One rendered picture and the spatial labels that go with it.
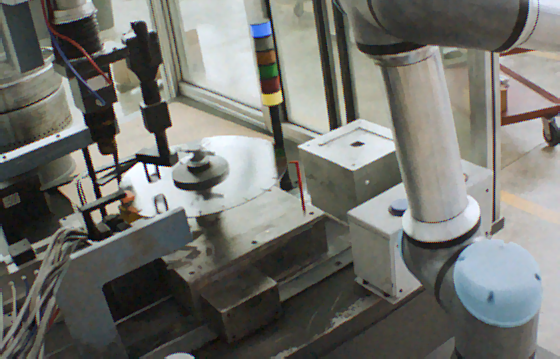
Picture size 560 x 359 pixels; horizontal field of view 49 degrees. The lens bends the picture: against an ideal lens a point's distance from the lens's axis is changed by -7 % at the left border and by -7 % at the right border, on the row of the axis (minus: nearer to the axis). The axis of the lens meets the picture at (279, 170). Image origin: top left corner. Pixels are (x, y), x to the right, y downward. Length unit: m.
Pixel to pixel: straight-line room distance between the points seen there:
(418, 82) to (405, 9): 0.15
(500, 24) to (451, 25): 0.05
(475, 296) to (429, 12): 0.36
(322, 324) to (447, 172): 0.40
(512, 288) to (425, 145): 0.21
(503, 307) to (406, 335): 0.52
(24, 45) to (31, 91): 0.56
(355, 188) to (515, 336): 0.56
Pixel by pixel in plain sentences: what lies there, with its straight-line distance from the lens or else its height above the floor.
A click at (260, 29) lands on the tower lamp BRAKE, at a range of 1.41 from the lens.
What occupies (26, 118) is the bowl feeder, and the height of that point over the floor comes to 0.98.
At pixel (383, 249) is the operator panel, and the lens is 1.12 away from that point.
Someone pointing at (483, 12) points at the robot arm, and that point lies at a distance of 0.67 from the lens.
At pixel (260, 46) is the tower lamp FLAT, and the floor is 1.11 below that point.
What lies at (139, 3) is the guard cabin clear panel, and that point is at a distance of 2.30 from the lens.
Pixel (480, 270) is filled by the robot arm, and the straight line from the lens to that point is 0.86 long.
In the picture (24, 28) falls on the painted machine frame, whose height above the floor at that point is 1.29.
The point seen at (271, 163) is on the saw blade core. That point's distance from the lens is 1.24.
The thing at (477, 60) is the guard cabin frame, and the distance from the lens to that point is 1.23.
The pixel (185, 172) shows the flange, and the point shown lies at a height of 0.96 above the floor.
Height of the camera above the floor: 1.48
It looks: 26 degrees down
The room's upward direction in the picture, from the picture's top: 9 degrees counter-clockwise
